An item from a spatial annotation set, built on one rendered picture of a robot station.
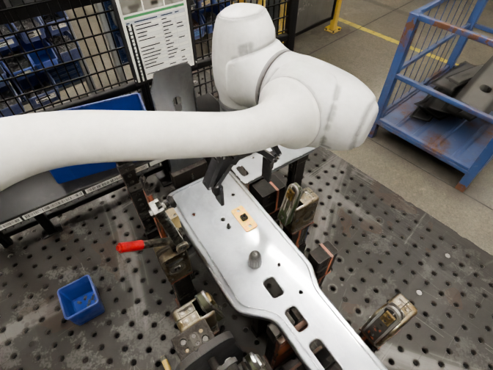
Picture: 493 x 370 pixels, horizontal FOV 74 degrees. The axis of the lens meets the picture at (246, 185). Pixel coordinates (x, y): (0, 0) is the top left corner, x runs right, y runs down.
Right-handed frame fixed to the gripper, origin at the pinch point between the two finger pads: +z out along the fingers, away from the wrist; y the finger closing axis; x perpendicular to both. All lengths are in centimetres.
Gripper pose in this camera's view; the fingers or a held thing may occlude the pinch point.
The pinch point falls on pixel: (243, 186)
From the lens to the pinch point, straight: 80.4
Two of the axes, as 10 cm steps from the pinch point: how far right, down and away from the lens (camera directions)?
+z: 0.0, 6.5, 7.6
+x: -5.5, -6.4, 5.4
